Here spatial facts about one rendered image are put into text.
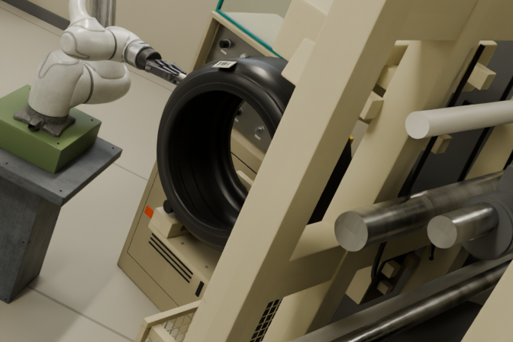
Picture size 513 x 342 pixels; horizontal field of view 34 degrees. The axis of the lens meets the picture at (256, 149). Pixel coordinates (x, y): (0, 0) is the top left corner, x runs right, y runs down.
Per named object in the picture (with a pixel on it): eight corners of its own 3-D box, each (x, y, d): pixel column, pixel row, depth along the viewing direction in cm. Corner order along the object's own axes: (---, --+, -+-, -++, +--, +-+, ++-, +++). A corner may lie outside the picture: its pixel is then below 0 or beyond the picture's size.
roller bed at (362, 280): (359, 262, 277) (398, 189, 265) (393, 291, 270) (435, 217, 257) (324, 275, 263) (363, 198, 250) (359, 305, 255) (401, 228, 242)
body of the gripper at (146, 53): (138, 47, 272) (156, 58, 267) (158, 47, 278) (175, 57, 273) (133, 69, 275) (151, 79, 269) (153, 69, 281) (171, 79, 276)
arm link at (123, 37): (143, 67, 286) (112, 66, 276) (114, 50, 294) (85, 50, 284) (150, 37, 282) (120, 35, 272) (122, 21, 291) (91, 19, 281)
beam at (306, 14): (404, 47, 243) (427, 0, 236) (473, 92, 230) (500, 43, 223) (268, 49, 197) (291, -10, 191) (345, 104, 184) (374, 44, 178)
